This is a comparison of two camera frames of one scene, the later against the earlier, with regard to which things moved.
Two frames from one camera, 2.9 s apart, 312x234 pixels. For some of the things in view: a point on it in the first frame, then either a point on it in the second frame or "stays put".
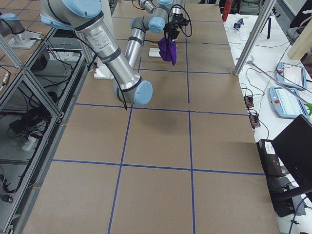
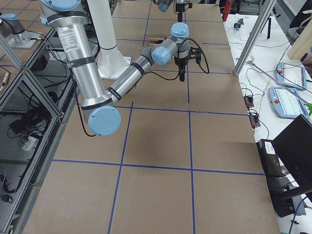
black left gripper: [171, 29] → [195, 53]
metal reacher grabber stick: [309, 105] stays put
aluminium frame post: [255, 35] stays put
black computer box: [270, 162] stays put
